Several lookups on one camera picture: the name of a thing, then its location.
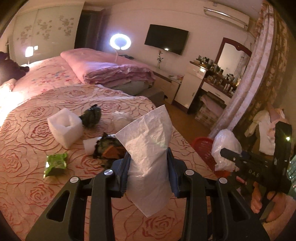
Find green snack wrapper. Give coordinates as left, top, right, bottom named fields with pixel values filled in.
left=43, top=152, right=68, bottom=178

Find dark trash pile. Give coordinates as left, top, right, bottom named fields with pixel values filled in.
left=83, top=133, right=126, bottom=169

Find clear plastic bag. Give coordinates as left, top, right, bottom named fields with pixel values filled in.
left=211, top=129, right=242, bottom=172

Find white foam block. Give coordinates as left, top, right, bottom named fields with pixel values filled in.
left=47, top=108, right=83, bottom=149

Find black plastic bag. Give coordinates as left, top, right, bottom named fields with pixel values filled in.
left=79, top=104, right=101, bottom=128

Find white plastic wrap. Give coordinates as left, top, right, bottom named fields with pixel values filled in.
left=111, top=111, right=134, bottom=132

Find right hand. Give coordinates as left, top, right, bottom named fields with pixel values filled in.
left=250, top=182, right=287, bottom=222

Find pile of clothes on chair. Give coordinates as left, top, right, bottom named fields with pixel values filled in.
left=244, top=102, right=288, bottom=156

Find red plastic mesh basket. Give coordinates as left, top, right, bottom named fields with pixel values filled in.
left=191, top=137, right=230, bottom=178

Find stacked storage boxes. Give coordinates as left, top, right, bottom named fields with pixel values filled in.
left=195, top=94, right=226, bottom=129

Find lace curtain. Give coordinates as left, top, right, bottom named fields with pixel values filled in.
left=208, top=1, right=274, bottom=138

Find vanity mirror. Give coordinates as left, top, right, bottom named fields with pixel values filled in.
left=214, top=37, right=252, bottom=77

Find grey bed bench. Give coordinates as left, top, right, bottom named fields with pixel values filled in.
left=111, top=81, right=165, bottom=107

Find white dressing cabinet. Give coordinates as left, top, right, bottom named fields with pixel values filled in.
left=174, top=61, right=207, bottom=110

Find folded pink quilt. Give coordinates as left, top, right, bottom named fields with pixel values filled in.
left=60, top=48, right=155, bottom=87

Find low white desk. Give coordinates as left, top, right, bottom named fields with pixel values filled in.
left=150, top=67, right=182, bottom=104

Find rose in vase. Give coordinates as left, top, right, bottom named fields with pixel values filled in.
left=157, top=50, right=163, bottom=69

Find white air conditioner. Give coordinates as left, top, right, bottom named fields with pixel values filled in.
left=203, top=1, right=250, bottom=31

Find white floral wardrobe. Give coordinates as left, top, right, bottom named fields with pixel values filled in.
left=8, top=1, right=85, bottom=65

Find ring light lamp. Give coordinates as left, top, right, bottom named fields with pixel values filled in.
left=109, top=33, right=132, bottom=61

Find wall-mounted black television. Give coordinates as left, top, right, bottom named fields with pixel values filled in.
left=144, top=24, right=189, bottom=55

